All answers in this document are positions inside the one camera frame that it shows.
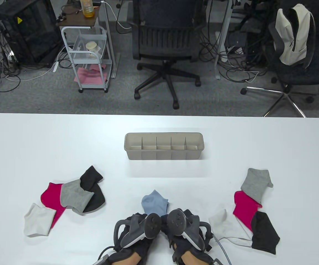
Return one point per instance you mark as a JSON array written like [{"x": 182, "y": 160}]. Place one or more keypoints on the cream cup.
[{"x": 91, "y": 45}]

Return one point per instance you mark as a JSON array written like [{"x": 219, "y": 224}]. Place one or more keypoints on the white metal frame post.
[
  {"x": 108, "y": 36},
  {"x": 223, "y": 36}
]

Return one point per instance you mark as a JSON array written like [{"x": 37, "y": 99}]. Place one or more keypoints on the grey tracking controller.
[
  {"x": 176, "y": 222},
  {"x": 152, "y": 226}
]

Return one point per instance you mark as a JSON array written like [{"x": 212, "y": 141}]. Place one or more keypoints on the person's left hand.
[{"x": 137, "y": 248}]

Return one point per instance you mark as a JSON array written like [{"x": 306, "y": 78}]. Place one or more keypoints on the pink cloth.
[{"x": 89, "y": 77}]

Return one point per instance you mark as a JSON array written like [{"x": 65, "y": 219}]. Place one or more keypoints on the cream backpack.
[{"x": 286, "y": 52}]

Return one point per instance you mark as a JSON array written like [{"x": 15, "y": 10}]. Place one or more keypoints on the white sock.
[
  {"x": 225, "y": 226},
  {"x": 37, "y": 220}
]

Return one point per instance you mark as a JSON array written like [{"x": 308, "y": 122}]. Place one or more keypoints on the white rolling cart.
[{"x": 76, "y": 18}]

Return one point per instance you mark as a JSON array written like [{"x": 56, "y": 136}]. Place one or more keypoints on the pink sock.
[
  {"x": 245, "y": 209},
  {"x": 50, "y": 197}
]

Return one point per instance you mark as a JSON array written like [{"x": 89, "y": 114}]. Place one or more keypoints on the black mesh office chair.
[{"x": 165, "y": 41}]

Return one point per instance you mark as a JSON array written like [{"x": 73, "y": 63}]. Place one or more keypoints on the black computer tower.
[{"x": 29, "y": 33}]

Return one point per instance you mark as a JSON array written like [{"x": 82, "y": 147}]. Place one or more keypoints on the person's right hand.
[{"x": 177, "y": 243}]

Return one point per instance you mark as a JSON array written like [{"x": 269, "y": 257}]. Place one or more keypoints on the person's left forearm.
[{"x": 134, "y": 259}]

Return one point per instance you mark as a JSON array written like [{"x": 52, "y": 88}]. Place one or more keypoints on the grey sock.
[
  {"x": 73, "y": 196},
  {"x": 254, "y": 183}
]

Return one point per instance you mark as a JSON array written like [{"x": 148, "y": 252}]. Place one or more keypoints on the dark chair with chrome base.
[{"x": 300, "y": 74}]

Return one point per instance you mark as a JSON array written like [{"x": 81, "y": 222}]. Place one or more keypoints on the black sock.
[
  {"x": 264, "y": 234},
  {"x": 91, "y": 176}
]

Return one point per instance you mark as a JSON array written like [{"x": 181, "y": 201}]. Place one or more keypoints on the bottle of orange liquid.
[{"x": 87, "y": 9}]

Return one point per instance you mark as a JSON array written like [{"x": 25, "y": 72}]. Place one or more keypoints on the beige divided organizer box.
[{"x": 162, "y": 156}]

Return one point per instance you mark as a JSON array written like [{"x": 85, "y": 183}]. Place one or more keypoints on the white power strip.
[{"x": 56, "y": 66}]

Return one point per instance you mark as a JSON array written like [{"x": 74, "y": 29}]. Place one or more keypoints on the person's right forearm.
[{"x": 191, "y": 259}]

